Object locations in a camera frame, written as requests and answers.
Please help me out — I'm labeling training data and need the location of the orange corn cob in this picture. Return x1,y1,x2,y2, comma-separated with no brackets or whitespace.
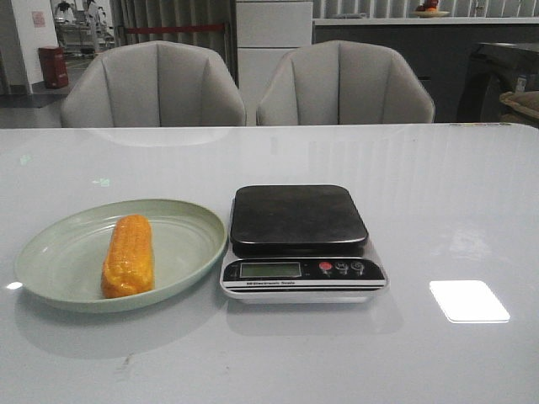
101,215,155,299

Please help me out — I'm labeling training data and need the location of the black silver kitchen scale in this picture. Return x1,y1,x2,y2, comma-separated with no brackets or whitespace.
220,184,389,304

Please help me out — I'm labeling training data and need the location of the right grey armchair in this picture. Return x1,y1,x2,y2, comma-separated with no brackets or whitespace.
256,40,435,126

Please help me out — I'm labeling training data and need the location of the grey armchair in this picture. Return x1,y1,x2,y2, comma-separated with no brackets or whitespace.
60,40,246,128
256,40,435,126

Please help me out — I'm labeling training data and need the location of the white cabinet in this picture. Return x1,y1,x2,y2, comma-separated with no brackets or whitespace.
235,1,313,125

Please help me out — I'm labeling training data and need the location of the left grey armchair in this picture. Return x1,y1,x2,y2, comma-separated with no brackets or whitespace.
60,40,246,128

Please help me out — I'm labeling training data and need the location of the light green plate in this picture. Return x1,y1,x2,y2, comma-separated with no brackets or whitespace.
14,199,227,313

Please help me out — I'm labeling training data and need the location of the grey counter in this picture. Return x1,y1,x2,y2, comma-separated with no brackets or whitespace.
313,17,538,122

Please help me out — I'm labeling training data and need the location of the fruit bowl on counter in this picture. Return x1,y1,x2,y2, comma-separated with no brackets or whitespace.
411,0,451,19

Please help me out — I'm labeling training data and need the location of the dark appliance at right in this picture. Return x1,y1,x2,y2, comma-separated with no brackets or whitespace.
456,43,538,122

